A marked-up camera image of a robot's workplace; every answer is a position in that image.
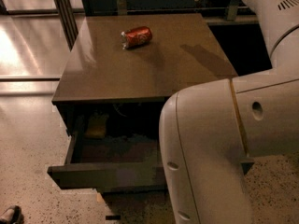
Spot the yellow object inside drawer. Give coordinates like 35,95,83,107
84,113,108,139

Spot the dark open top drawer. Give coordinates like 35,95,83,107
47,131,255,194

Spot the black shoe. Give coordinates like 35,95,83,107
0,205,23,224

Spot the metal window frame post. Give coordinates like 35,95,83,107
53,0,78,49

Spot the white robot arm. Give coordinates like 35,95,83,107
159,0,299,224

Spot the red soda can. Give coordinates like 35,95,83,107
121,26,152,49

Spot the brown drawer cabinet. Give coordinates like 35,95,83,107
51,13,239,224

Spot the dark background shelf unit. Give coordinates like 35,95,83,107
82,0,257,25

